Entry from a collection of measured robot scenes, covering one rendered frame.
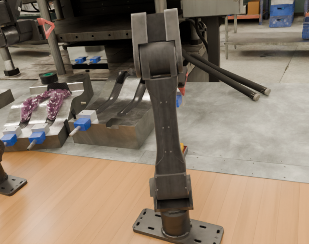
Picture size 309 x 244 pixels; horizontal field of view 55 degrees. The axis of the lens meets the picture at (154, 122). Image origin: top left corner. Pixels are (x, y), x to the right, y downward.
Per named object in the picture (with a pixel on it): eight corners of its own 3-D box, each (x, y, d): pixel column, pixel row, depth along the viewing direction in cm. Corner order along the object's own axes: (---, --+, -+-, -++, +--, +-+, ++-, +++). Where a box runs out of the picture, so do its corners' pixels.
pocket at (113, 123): (120, 134, 98) (118, 125, 97) (107, 133, 100) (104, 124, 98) (126, 128, 102) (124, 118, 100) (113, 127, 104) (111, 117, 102)
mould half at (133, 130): (138, 149, 99) (132, 114, 92) (73, 143, 108) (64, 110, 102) (179, 91, 139) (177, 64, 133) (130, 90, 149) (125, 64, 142)
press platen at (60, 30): (178, 63, 156) (175, 29, 148) (-3, 66, 202) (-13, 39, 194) (208, 29, 224) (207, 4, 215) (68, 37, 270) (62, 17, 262)
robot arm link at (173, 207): (149, 174, 64) (148, 191, 59) (189, 171, 64) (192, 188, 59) (153, 196, 67) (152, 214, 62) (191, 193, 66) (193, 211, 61)
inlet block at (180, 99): (175, 118, 92) (173, 102, 90) (160, 117, 94) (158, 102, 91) (186, 102, 103) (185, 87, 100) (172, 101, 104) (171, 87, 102)
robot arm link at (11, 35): (4, 21, 92) (-15, 25, 87) (17, 20, 90) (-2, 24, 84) (11, 43, 95) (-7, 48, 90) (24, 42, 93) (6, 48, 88)
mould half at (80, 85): (61, 147, 106) (53, 120, 101) (-7, 153, 109) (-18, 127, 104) (93, 94, 150) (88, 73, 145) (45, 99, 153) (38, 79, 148)
